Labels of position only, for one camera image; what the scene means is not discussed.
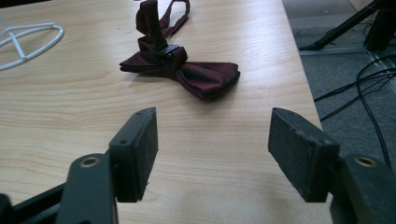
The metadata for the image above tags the black stand base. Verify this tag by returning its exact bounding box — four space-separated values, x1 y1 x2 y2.
363 0 396 52

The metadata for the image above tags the dark red bow tie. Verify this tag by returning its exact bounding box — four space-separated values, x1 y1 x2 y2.
119 0 241 101

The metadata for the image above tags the black cable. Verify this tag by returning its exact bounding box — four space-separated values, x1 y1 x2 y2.
313 68 396 103
355 55 396 171

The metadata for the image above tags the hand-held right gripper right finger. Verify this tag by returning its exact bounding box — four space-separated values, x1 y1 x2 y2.
267 106 396 224

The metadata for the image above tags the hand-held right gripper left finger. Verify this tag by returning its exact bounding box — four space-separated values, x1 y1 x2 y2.
55 106 159 224

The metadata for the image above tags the white wire rack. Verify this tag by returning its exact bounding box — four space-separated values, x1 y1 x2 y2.
0 15 65 72

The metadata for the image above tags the black stand leg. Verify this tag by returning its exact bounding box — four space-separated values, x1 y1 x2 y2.
298 0 387 51

